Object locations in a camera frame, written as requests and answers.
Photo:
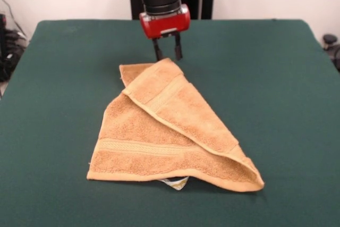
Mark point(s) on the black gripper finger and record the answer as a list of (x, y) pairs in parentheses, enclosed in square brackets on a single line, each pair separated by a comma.
[(177, 47), (157, 49)]

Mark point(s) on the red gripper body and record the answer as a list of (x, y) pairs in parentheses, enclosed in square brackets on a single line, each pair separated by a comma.
[(164, 26)]

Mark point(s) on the dark green table cloth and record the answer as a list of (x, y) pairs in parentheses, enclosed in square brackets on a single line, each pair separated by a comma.
[(265, 104)]

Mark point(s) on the dark stand base foot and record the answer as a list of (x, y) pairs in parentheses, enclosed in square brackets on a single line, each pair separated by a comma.
[(329, 39)]

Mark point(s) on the tan terry towel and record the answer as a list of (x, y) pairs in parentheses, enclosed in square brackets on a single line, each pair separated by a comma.
[(148, 136)]

